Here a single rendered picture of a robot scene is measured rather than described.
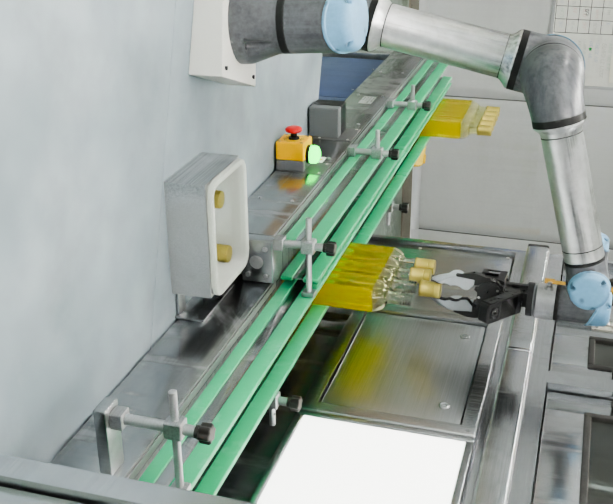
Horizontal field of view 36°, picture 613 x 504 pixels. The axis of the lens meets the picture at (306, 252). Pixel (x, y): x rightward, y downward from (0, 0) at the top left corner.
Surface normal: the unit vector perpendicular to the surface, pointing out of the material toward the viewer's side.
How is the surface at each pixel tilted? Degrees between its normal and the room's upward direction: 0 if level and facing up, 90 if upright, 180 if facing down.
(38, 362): 0
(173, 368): 90
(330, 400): 90
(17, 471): 90
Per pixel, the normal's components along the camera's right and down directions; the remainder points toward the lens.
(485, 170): -0.29, 0.40
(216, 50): -0.28, 0.07
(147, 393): -0.01, -0.91
